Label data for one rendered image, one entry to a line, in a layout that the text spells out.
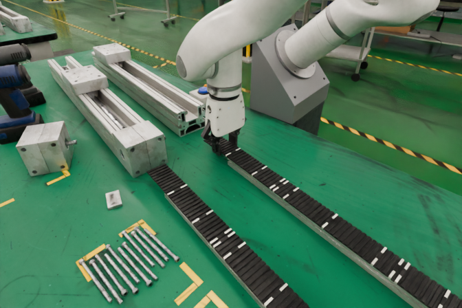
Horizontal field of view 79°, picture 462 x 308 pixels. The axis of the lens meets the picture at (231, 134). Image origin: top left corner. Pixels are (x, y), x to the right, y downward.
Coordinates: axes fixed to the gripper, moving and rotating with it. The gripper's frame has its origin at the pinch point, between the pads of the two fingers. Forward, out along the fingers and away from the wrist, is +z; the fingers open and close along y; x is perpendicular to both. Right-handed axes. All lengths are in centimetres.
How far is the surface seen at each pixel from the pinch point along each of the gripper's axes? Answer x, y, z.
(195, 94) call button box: 28.6, 9.6, -2.0
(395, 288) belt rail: -47.9, -2.1, 2.6
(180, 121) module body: 16.4, -4.1, -1.5
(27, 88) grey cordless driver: 71, -35, -3
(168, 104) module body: 23.1, -4.2, -4.5
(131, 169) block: 7.5, -23.8, 1.0
